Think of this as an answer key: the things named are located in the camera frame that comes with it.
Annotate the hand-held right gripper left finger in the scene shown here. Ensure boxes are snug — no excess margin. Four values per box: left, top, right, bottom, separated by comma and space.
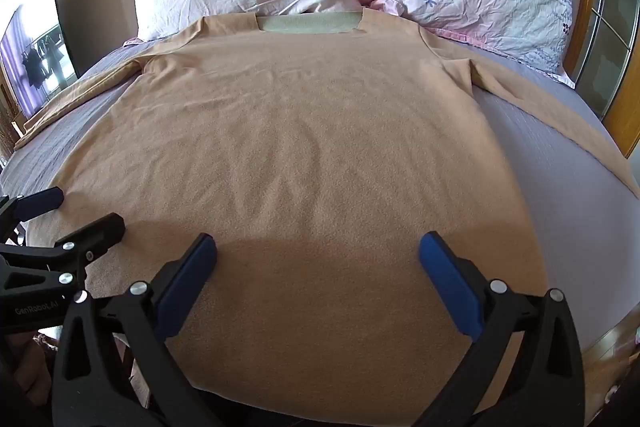
51, 233, 219, 427

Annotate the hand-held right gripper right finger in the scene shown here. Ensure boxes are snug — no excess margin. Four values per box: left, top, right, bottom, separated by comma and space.
413, 231, 586, 427

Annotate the grey bed sheet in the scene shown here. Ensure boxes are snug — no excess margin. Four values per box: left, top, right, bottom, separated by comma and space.
0, 38, 640, 358

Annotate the window with purple curtain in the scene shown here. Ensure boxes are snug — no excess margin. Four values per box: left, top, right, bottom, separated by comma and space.
0, 0, 82, 120

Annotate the tan long-sleeved shirt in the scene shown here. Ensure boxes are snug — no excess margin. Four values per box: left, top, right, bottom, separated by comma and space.
14, 9, 640, 427

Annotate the wooden headboard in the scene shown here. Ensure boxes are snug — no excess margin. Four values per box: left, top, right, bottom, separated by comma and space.
570, 0, 640, 158

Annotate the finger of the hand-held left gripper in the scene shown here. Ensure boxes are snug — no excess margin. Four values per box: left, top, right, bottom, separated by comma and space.
0, 187, 65, 235
0, 213, 126, 288

